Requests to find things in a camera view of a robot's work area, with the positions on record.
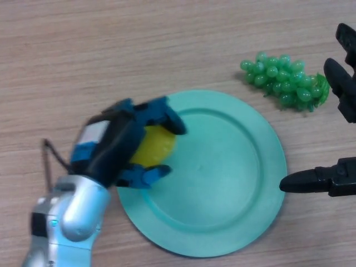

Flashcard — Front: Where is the green round plate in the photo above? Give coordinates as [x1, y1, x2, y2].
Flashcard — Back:
[116, 89, 288, 256]

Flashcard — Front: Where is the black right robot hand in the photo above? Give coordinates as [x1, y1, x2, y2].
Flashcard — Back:
[279, 23, 356, 197]

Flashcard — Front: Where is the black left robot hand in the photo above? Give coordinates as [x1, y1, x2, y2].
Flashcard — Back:
[69, 96, 187, 189]

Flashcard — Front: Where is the yellow starfruit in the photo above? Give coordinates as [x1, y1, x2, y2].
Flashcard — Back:
[130, 125, 177, 168]

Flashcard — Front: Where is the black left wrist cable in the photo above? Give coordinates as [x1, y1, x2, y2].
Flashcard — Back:
[41, 138, 73, 192]

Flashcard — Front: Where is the bunch of green grapes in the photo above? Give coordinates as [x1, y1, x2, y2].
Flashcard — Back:
[239, 51, 331, 112]

